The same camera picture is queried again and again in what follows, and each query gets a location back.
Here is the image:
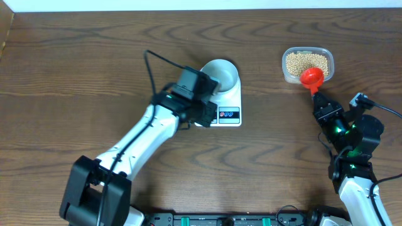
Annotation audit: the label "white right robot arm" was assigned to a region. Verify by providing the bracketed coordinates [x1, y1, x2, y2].
[312, 92, 392, 225]

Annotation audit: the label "white bowl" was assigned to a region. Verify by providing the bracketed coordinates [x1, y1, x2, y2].
[201, 59, 240, 94]

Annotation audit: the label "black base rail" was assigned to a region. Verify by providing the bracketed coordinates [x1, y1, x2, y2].
[141, 205, 349, 226]

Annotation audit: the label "white digital kitchen scale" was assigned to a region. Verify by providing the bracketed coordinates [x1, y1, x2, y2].
[210, 81, 242, 127]

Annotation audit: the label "cardboard box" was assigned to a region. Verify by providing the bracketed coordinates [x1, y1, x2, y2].
[0, 0, 14, 56]

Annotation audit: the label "red measuring scoop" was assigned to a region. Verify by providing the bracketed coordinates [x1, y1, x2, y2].
[300, 67, 324, 96]

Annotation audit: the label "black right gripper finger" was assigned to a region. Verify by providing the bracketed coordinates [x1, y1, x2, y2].
[322, 93, 333, 107]
[312, 92, 323, 110]

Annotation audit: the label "clear plastic container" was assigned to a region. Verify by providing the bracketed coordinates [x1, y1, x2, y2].
[282, 46, 335, 84]

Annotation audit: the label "soybeans in container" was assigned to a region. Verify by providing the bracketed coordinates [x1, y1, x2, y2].
[285, 53, 329, 77]

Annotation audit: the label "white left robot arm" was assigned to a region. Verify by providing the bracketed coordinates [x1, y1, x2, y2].
[59, 67, 221, 225]

